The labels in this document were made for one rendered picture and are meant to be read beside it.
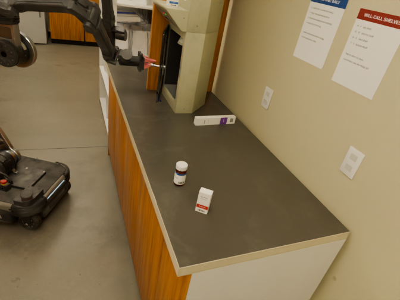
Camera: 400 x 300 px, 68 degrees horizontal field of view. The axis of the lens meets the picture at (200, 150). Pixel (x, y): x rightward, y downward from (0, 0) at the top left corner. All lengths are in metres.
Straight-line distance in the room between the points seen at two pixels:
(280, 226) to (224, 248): 0.26
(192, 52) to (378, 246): 1.24
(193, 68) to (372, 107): 0.95
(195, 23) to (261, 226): 1.07
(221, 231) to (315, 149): 0.61
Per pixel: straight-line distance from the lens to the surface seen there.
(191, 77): 1.75
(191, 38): 1.69
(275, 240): 1.12
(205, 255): 0.99
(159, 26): 2.01
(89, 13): 1.40
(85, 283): 2.06
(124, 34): 2.00
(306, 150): 1.48
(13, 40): 1.96
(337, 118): 1.35
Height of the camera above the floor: 1.69
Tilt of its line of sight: 31 degrees down
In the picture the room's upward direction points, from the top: 11 degrees clockwise
